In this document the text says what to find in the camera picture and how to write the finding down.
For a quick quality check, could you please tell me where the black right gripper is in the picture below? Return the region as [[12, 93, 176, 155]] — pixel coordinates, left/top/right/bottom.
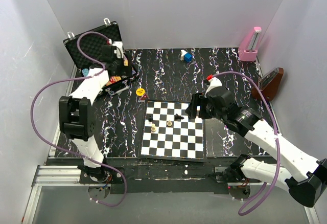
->
[[184, 93, 226, 122]]

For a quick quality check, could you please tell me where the red yellow card deck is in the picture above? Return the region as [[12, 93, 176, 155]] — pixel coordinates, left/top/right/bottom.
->
[[106, 76, 122, 86]]

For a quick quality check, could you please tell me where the black aluminium poker case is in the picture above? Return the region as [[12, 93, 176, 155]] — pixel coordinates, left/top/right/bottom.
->
[[63, 18, 139, 96]]

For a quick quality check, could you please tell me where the yellow round button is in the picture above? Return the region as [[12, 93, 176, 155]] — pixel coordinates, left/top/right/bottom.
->
[[135, 87, 146, 97]]

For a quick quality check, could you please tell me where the red triangle token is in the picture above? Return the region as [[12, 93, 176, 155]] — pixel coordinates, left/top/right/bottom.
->
[[139, 94, 149, 102]]

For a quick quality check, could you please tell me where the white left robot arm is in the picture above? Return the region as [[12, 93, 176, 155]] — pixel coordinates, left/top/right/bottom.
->
[[59, 41, 131, 183]]

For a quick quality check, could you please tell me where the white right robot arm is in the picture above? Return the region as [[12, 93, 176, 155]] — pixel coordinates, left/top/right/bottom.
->
[[186, 87, 326, 208]]

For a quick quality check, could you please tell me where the black bishop lying down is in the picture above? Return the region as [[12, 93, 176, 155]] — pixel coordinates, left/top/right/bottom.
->
[[174, 114, 184, 120]]

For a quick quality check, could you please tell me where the green light blue chip row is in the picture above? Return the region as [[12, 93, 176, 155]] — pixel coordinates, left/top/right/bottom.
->
[[81, 68, 89, 77]]

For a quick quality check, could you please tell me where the black white chessboard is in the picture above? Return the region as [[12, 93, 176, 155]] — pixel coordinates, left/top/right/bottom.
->
[[138, 100, 206, 162]]

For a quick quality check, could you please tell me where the white king chess piece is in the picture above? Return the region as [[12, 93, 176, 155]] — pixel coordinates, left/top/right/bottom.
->
[[151, 123, 156, 132]]

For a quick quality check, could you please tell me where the blue cube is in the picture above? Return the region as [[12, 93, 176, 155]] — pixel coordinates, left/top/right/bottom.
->
[[183, 53, 193, 63]]

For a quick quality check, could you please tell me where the white small block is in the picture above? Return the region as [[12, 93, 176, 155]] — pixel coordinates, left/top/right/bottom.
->
[[180, 50, 187, 61]]

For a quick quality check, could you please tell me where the brown wooden metronome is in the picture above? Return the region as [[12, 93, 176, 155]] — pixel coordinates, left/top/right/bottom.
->
[[257, 68, 284, 102]]

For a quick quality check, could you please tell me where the pink metronome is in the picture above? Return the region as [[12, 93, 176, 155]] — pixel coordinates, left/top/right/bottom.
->
[[238, 27, 262, 62]]

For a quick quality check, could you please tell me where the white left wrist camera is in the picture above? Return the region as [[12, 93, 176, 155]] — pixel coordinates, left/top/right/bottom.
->
[[112, 41, 124, 59]]

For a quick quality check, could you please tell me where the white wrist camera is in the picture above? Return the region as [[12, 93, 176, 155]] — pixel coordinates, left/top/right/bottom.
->
[[112, 41, 124, 59], [205, 75, 222, 96]]

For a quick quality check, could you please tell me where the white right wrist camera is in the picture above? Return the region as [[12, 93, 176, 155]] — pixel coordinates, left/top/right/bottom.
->
[[205, 75, 222, 96]]

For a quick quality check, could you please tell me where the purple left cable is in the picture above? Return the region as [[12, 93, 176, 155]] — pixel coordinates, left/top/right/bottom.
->
[[30, 31, 128, 206]]

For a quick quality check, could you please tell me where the purple cable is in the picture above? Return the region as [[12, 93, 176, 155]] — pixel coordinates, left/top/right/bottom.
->
[[208, 71, 282, 216], [30, 31, 128, 206]]

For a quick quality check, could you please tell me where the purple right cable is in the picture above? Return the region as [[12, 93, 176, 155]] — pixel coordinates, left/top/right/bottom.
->
[[208, 71, 282, 216]]

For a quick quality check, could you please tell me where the aluminium rail frame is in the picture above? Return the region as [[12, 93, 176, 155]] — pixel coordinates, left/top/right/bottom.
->
[[22, 159, 319, 223]]

